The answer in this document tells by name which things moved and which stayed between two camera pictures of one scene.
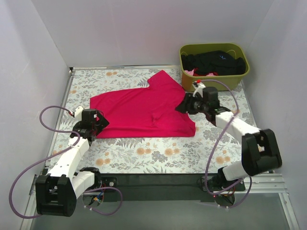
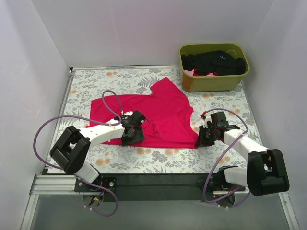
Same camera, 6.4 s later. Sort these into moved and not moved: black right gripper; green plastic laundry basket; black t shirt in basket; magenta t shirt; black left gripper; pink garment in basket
Moved: black right gripper; magenta t shirt; black left gripper
Not moved: pink garment in basket; green plastic laundry basket; black t shirt in basket
